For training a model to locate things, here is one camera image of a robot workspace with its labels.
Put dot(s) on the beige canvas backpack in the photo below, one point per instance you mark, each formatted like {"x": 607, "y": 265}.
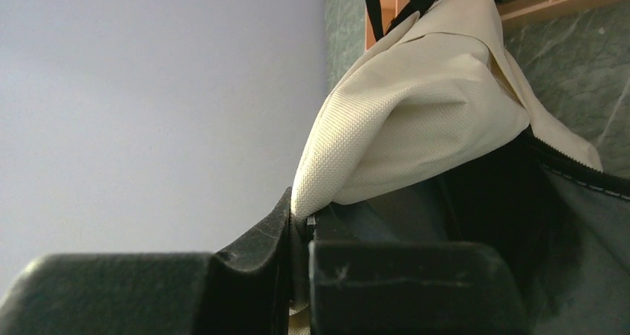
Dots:
{"x": 434, "y": 134}

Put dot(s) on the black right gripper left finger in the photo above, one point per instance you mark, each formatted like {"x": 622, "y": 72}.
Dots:
{"x": 242, "y": 289}

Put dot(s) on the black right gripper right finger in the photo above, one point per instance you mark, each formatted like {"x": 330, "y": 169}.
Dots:
{"x": 365, "y": 287}

